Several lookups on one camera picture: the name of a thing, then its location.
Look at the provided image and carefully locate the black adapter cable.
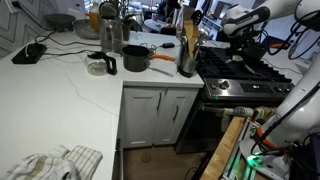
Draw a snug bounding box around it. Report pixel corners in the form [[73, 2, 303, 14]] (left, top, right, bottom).
[[139, 41, 164, 52]]

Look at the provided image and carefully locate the black kitchen spoon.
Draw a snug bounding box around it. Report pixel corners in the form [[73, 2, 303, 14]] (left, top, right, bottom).
[[191, 9, 204, 27]]

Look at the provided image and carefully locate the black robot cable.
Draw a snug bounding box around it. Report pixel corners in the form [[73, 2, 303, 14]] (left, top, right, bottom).
[[264, 18, 320, 62]]

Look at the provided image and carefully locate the large silver spoon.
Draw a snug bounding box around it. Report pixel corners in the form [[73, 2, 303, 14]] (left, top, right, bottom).
[[230, 54, 268, 79]]

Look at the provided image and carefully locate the silver table knife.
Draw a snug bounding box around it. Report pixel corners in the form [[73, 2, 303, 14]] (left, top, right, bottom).
[[147, 66, 175, 79]]

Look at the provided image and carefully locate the white cabinet door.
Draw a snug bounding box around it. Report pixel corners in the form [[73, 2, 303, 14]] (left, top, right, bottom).
[[153, 88, 200, 146], [121, 87, 167, 148]]

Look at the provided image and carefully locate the black power adapter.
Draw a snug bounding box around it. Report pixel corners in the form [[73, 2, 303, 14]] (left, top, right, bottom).
[[161, 41, 176, 49]]

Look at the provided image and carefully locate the wooden spatula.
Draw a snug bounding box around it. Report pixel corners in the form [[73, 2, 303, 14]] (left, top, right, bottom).
[[183, 19, 200, 62]]

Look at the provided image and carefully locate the orange juice bottle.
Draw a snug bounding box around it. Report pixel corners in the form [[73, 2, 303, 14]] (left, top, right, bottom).
[[88, 1, 101, 33]]

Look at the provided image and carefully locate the dark stone bowl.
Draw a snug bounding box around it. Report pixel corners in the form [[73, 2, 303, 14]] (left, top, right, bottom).
[[43, 13, 77, 33]]

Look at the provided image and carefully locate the clear glass pitcher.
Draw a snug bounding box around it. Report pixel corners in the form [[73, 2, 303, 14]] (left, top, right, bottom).
[[98, 16, 125, 56]]

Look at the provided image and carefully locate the potted green plant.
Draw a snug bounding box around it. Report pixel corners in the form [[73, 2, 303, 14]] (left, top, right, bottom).
[[119, 0, 144, 43]]

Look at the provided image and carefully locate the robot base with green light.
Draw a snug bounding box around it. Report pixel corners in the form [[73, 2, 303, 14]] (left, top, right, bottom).
[[238, 137, 295, 180]]

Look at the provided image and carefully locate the striped kitchen towel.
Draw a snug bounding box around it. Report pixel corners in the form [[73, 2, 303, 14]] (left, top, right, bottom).
[[1, 144, 104, 180]]

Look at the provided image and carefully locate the glass coffee carafe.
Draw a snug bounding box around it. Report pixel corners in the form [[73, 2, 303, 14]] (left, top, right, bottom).
[[84, 50, 119, 77]]

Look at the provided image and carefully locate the silver utensil holder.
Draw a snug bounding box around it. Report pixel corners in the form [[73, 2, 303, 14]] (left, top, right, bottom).
[[177, 43, 201, 79]]

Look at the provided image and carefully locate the silver ladle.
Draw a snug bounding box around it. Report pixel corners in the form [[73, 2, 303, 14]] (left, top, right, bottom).
[[198, 28, 210, 43]]

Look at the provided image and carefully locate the grey metal bowl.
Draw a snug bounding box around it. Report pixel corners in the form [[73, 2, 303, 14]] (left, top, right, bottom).
[[72, 18, 101, 41]]

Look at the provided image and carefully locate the black cast iron grate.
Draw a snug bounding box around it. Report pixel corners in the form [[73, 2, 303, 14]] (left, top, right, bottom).
[[253, 56, 293, 83], [195, 46, 236, 80]]

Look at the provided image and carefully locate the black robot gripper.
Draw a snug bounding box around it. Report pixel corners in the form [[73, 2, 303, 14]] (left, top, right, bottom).
[[229, 33, 251, 60]]

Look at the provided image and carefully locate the black counter cable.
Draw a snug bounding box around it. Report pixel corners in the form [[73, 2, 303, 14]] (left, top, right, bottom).
[[34, 30, 102, 57]]

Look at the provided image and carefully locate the black cooker control panel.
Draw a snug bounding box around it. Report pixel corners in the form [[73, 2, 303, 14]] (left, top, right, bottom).
[[239, 82, 275, 95]]

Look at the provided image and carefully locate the beige cloth on oven handle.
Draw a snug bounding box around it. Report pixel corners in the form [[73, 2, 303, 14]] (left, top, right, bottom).
[[252, 105, 278, 122]]

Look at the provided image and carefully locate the large dark cooking pot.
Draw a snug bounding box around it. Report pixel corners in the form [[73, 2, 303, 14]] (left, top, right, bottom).
[[244, 41, 268, 62]]

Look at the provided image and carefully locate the black gas stove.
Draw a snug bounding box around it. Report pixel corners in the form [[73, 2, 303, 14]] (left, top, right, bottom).
[[174, 45, 296, 155]]

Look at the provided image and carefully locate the small saucepan with orange handle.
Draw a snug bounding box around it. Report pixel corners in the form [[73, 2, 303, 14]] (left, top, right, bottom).
[[121, 44, 176, 73]]

